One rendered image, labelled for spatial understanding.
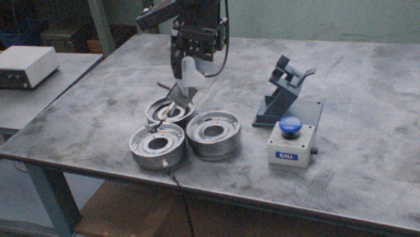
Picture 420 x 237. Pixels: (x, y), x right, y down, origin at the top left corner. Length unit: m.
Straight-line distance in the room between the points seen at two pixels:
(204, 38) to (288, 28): 1.77
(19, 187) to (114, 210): 0.85
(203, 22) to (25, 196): 1.29
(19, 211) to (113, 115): 0.89
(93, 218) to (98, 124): 0.26
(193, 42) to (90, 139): 0.33
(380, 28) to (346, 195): 1.76
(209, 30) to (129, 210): 0.55
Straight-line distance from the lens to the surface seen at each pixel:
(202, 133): 0.86
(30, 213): 1.82
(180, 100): 0.88
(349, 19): 2.45
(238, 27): 2.62
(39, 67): 1.56
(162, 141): 0.88
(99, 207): 1.20
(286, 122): 0.79
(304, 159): 0.79
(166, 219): 1.11
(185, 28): 0.79
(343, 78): 1.06
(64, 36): 2.73
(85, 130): 1.02
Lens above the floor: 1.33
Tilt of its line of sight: 33 degrees down
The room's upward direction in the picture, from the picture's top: 9 degrees counter-clockwise
